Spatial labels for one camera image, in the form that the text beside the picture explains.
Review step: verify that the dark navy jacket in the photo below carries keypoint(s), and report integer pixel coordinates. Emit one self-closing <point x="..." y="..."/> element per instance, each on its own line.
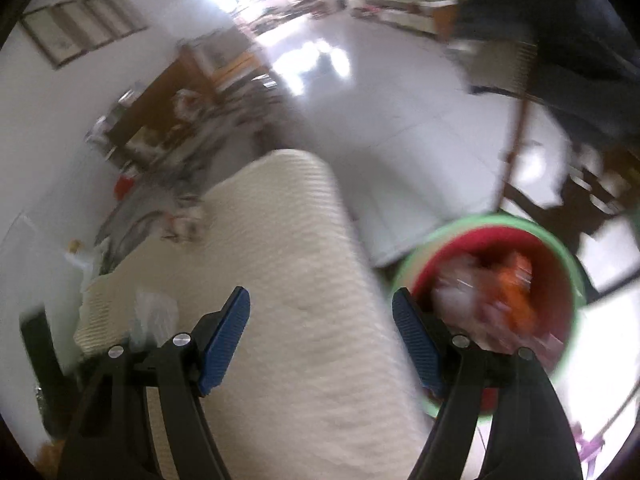
<point x="586" y="72"/>

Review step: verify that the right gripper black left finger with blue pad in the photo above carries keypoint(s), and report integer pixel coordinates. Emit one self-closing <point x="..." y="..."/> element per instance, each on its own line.
<point x="111" y="436"/>

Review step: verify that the grey patterned rug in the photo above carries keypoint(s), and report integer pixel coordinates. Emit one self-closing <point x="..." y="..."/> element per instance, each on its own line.
<point x="256" y="121"/>

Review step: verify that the carved wooden chair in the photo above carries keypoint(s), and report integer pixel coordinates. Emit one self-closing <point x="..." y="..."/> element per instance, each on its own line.
<point x="601" y="178"/>

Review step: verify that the framed wall picture set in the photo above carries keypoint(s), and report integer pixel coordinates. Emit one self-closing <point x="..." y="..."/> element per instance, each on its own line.
<point x="68" y="30"/>

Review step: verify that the orange plastic snack bag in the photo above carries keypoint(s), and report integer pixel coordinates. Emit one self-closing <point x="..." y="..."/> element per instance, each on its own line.
<point x="514" y="277"/>

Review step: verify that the red bin with green rim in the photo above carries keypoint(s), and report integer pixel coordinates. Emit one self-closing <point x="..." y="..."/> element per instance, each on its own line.
<point x="558" y="289"/>

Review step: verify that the purple plastic toy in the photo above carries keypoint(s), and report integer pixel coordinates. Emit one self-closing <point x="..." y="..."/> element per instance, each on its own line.
<point x="588" y="449"/>

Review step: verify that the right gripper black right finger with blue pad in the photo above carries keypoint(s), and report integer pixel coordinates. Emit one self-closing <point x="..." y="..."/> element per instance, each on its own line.
<point x="530" y="437"/>

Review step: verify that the beige striped sofa cushion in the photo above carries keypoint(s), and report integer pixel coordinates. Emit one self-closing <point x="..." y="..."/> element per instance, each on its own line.
<point x="320" y="386"/>

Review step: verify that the low tv cabinet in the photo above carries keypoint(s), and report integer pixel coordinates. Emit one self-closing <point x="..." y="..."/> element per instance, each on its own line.
<point x="430" y="17"/>

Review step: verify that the wooden bench table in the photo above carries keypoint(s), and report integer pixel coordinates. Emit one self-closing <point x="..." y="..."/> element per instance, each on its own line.
<point x="155" y="107"/>

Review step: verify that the red small box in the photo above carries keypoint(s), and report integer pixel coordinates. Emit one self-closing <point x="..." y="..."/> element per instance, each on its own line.
<point x="123" y="186"/>

